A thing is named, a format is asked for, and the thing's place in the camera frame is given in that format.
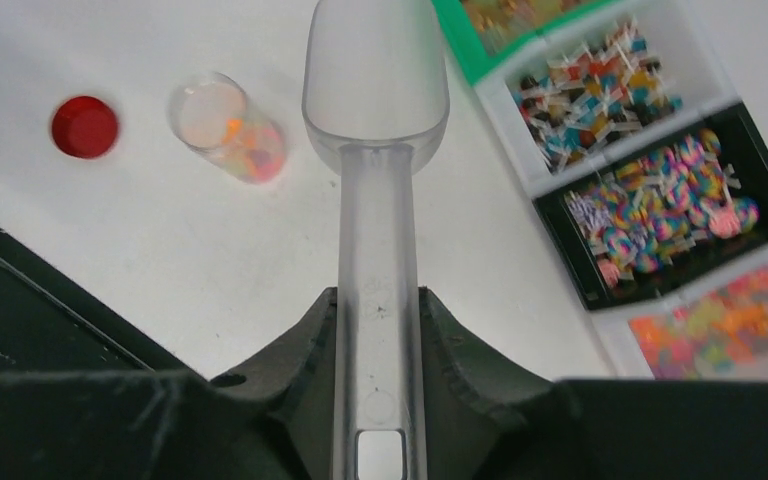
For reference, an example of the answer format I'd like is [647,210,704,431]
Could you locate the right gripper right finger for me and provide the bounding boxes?
[419,288,768,479]

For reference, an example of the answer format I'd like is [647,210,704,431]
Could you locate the black candy bin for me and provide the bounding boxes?
[534,103,768,311]

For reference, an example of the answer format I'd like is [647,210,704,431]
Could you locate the white lollipop bin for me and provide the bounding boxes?
[473,1,740,198]

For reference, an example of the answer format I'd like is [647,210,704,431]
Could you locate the clear plastic jar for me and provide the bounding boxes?
[167,71,287,184]

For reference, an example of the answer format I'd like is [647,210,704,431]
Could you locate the clear plastic scoop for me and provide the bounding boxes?
[302,1,450,479]

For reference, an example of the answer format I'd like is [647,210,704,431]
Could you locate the green candy bin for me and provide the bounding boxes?
[432,0,615,86]

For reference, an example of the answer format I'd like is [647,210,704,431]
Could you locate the red jar lid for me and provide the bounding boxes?
[49,95,120,160]

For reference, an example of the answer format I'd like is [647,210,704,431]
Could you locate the white gummy bin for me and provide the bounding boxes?
[591,246,768,381]

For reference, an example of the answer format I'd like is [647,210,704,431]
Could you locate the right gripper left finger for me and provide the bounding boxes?
[0,288,337,479]

